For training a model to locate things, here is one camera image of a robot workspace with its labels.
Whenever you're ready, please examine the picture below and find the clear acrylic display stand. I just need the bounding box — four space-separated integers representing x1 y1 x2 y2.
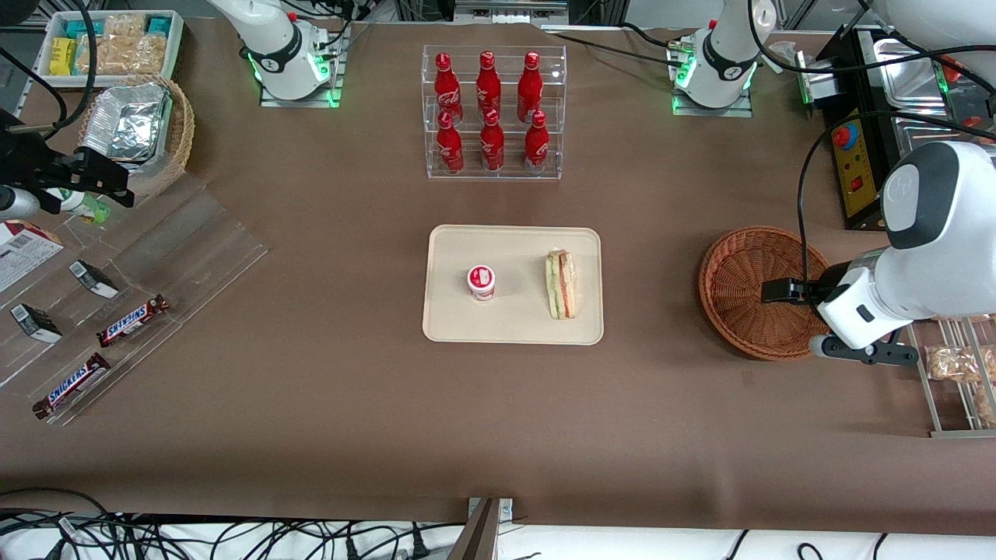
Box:
0 171 269 427

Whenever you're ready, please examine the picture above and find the clear acrylic bottle rack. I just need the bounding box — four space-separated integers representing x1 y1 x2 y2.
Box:
422 44 567 181

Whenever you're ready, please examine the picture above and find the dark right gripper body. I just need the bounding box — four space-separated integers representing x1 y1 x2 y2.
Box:
0 109 79 195

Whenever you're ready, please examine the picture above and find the snickers chocolate bar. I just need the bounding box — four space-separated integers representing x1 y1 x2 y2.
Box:
96 294 170 348
32 352 112 421

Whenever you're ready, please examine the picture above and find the tan deep wicker basket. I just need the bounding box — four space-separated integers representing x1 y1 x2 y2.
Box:
78 74 195 199

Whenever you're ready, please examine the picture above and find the black appliance with yellow panel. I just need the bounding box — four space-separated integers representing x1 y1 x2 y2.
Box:
813 23 996 231

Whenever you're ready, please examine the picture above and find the aluminium frame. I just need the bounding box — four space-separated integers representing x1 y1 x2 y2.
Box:
454 0 569 23

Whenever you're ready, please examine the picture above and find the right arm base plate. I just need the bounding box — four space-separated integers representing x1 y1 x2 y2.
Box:
259 22 345 108

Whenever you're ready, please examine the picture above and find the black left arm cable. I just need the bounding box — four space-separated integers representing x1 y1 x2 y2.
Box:
797 109 996 320

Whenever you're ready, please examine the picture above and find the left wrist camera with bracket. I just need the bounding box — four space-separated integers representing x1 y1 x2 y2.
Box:
809 333 921 368

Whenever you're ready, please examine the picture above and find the triangle sandwich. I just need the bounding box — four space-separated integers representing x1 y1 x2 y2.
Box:
545 249 579 320

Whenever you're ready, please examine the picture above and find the grey wire rack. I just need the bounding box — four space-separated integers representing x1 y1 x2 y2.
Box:
907 315 996 439

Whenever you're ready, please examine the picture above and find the small black white box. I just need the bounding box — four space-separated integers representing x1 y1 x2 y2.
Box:
68 260 120 299
9 303 63 344

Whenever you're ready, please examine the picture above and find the crumpled clear plastic wrap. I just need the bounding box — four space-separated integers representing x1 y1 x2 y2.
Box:
769 40 818 67

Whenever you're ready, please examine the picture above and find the beige plastic tray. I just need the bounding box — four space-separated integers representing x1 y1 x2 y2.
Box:
422 225 605 345

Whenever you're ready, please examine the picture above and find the white plastic bin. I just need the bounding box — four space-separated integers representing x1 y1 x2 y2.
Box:
37 10 185 88

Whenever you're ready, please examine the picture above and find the silver foil container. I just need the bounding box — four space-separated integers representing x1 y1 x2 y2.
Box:
82 83 173 164

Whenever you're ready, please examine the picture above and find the green white small bottle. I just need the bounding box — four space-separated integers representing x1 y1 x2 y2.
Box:
47 187 111 225

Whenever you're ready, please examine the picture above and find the brown round wicker basket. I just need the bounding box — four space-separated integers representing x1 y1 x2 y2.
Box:
698 226 837 362

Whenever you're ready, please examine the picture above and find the aluminium post with bracket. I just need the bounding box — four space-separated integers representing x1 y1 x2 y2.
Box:
447 498 514 560

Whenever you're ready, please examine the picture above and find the yellow snack packet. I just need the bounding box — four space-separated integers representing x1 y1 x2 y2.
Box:
50 37 79 76

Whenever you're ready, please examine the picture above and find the steel appliance tray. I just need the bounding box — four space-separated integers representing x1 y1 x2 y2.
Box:
893 113 996 156
871 37 947 110

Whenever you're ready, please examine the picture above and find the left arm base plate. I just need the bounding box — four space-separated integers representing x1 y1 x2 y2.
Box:
672 39 754 118

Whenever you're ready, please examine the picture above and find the red cola bottle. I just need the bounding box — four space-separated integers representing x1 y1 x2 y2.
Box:
479 109 506 172
517 52 543 124
433 53 464 125
476 51 503 117
436 110 465 174
524 111 550 174

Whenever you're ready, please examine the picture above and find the white carton with barcode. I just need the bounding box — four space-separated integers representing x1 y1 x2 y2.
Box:
0 220 65 294

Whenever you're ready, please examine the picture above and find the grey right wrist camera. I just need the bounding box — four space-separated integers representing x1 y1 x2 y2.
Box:
0 187 40 221

